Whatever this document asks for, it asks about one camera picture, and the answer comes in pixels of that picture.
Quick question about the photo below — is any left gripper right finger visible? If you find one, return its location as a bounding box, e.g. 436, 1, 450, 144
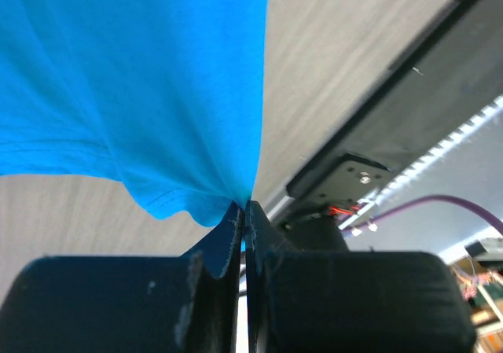
244, 201, 477, 352

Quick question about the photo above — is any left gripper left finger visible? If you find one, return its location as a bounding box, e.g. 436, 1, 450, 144
1, 204, 242, 352

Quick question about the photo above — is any blue t shirt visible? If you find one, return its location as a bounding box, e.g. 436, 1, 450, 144
1, 0, 267, 227

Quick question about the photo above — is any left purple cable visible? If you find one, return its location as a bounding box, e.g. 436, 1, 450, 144
340, 194, 503, 238

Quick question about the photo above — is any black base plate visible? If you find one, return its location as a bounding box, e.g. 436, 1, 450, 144
266, 0, 502, 219

